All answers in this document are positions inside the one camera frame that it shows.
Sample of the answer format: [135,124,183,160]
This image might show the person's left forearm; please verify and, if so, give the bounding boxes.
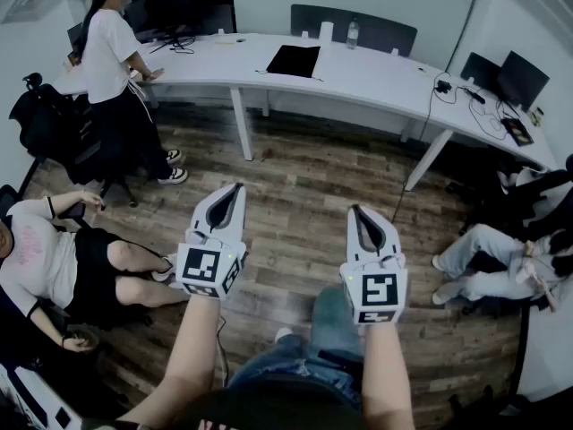
[116,294,221,426]

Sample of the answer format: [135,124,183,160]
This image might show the thin gripper cable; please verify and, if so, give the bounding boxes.
[216,314,231,387]

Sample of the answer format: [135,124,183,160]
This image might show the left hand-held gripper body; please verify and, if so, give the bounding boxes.
[175,226,250,302]

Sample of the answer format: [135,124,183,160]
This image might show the large black monitor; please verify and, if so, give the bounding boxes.
[123,0,237,56]

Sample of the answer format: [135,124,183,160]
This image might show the black office chair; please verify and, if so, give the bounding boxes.
[465,153,573,243]
[7,72,140,209]

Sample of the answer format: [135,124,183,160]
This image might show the person's legs in blue jeans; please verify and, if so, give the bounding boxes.
[227,286,366,412]

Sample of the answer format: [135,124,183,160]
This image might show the clear water bottle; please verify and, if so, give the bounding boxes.
[346,17,361,51]

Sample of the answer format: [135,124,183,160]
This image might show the black drawstring bag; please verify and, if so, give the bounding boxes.
[265,44,322,80]

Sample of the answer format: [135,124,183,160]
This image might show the dark desk partition panel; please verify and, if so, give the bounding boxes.
[289,3,419,58]

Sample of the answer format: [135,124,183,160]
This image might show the black desk cables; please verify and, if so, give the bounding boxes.
[432,82,523,142]

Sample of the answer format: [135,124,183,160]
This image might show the person's black shirt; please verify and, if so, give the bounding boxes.
[80,373,373,430]

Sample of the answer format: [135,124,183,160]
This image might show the black computer monitor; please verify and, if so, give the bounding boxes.
[495,50,551,113]
[459,51,502,91]

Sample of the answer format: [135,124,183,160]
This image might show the person's right forearm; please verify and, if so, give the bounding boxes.
[359,322,416,430]

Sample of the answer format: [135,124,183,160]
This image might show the black tablet with colourful screen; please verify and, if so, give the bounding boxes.
[500,117,535,148]

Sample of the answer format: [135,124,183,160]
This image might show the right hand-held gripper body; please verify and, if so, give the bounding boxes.
[338,245,409,326]

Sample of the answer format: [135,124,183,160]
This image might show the long white desk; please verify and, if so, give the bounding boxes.
[52,31,560,193]

